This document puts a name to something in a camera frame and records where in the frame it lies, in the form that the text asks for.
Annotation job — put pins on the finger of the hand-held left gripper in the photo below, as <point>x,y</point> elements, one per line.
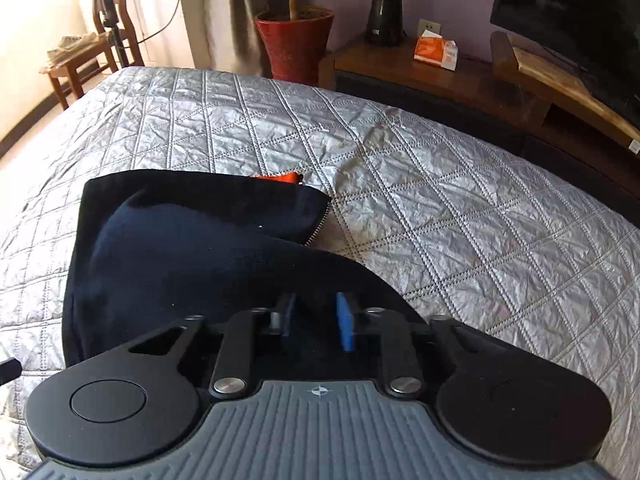
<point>9,370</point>

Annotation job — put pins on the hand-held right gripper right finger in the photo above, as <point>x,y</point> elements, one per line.
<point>345,322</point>

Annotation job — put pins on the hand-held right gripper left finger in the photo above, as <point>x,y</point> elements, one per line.
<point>286,322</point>

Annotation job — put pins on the navy zip jacket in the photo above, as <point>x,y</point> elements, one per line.
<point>175,260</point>

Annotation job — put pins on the orange cloth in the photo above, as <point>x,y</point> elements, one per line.
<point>277,180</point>

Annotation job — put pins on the silver quilted bedspread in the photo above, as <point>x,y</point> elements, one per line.
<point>425,185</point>

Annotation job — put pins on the dark wooden cabinet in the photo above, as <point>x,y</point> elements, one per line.
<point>400,70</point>

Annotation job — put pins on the red plant pot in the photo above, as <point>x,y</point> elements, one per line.
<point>295,45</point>

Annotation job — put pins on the orange tissue pack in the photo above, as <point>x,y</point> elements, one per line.
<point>434,50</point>

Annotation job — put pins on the wooden chair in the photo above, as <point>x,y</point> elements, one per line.
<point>75,67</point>

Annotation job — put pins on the black jug appliance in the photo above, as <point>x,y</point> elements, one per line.
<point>384,15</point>

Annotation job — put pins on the curved wooden television riser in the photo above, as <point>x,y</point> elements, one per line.
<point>550,75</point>

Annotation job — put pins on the beige curtain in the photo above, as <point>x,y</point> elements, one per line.
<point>220,5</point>

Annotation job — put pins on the stack of papers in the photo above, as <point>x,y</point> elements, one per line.
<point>75,45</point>

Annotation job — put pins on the black standing fan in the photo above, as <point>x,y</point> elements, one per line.
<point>111,35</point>

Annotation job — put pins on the black television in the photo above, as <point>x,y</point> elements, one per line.
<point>575,10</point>

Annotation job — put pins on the wall socket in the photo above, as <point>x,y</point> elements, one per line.
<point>429,26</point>

